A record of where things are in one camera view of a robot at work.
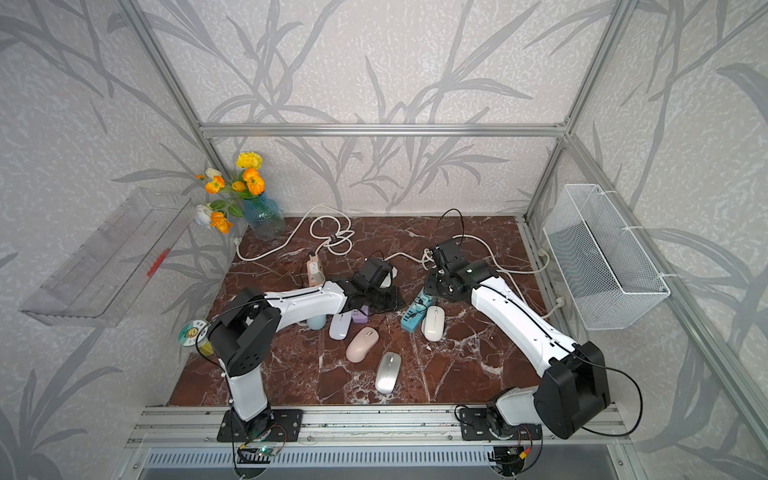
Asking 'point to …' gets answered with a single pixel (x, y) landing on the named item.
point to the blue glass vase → (264, 217)
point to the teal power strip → (414, 315)
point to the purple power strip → (360, 316)
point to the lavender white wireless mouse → (340, 326)
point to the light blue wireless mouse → (316, 323)
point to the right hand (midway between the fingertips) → (430, 283)
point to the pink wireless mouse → (360, 344)
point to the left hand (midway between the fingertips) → (408, 305)
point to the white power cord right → (428, 252)
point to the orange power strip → (316, 277)
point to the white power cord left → (324, 228)
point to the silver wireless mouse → (388, 372)
